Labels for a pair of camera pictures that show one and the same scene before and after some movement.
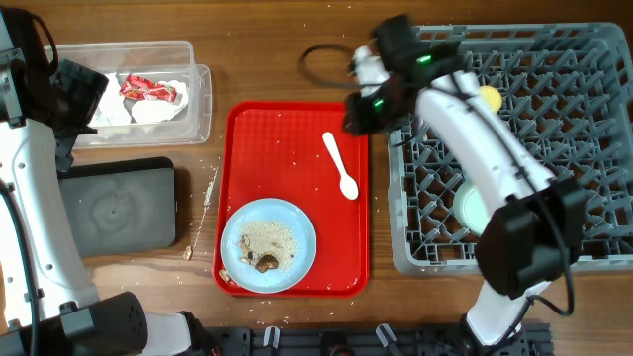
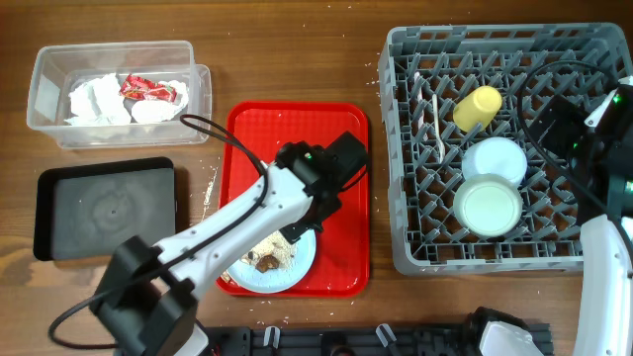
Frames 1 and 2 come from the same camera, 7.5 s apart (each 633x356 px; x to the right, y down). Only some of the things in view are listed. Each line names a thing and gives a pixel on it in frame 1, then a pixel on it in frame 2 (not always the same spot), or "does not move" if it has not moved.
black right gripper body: (383, 108) → (571, 134)
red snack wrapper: (135, 87) does not move
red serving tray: (278, 150) does not move
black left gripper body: (80, 92) → (313, 219)
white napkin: (113, 110) does not move
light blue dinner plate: (268, 245) does not move
